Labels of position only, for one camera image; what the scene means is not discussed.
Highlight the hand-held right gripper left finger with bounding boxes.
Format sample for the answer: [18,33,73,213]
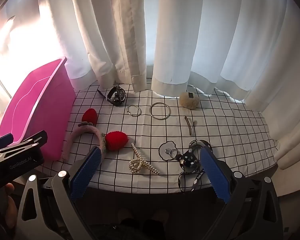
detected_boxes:
[15,146,102,240]

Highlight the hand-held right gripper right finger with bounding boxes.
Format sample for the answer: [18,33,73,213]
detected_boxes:
[199,146,282,240]

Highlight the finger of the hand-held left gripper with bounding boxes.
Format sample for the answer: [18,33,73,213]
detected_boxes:
[0,131,48,155]
[0,134,15,151]

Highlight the black printed lanyard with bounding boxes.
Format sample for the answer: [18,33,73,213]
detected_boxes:
[177,139,212,194]

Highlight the pink plastic tub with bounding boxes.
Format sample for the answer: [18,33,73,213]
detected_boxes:
[0,56,76,160]

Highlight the pink strawberry plush headband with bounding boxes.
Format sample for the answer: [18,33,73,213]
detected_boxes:
[62,108,129,161]

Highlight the clear cloud-shaped keychain tag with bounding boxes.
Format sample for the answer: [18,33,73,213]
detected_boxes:
[159,141,180,161]

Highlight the beige fluffy plush pouch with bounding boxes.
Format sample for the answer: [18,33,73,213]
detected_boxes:
[179,92,200,110]

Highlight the person's left hand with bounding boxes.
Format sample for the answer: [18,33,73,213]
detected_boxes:
[1,183,17,228]

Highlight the pearl hair claw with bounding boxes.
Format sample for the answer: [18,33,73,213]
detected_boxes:
[129,143,160,175]

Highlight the white black checked tablecloth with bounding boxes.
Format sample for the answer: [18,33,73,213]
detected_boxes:
[44,84,278,195]

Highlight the brown hair clip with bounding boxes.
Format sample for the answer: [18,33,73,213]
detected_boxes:
[184,116,197,135]

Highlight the black wristwatch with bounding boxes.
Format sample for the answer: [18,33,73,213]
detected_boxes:
[97,86,126,107]

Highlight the large silver bangle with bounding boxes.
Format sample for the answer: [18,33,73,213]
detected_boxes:
[149,102,171,120]

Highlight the white curtain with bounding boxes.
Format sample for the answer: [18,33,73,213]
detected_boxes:
[0,0,300,170]

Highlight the small silver ring bracelet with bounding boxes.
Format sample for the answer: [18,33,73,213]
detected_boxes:
[127,104,142,117]

